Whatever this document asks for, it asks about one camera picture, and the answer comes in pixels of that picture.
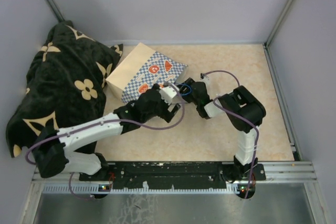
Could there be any aluminium frame rail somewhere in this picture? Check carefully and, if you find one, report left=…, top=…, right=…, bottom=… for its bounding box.
left=33, top=159, right=320, bottom=183

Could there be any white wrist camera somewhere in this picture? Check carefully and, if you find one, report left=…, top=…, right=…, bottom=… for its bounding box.
left=200, top=73, right=211, bottom=87
left=159, top=83, right=178, bottom=105

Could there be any blue checkered paper bag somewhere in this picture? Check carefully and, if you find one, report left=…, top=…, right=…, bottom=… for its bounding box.
left=106, top=43, right=188, bottom=103

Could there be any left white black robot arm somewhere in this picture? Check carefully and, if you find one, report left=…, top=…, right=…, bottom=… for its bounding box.
left=28, top=84, right=181, bottom=180

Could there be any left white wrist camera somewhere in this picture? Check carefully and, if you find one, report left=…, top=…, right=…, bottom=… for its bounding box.
left=159, top=83, right=178, bottom=105

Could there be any white slotted cable duct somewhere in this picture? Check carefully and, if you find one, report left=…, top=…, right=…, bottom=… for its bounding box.
left=41, top=183, right=257, bottom=195

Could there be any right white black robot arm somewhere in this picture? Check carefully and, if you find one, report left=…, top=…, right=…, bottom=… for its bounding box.
left=177, top=78, right=266, bottom=183

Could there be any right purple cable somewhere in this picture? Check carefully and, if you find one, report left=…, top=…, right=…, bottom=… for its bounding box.
left=201, top=70, right=261, bottom=200

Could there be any black floral blanket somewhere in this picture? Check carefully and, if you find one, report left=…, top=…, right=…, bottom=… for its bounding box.
left=6, top=20, right=123, bottom=158

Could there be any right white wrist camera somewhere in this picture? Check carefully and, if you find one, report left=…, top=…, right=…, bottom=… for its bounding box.
left=200, top=73, right=211, bottom=87

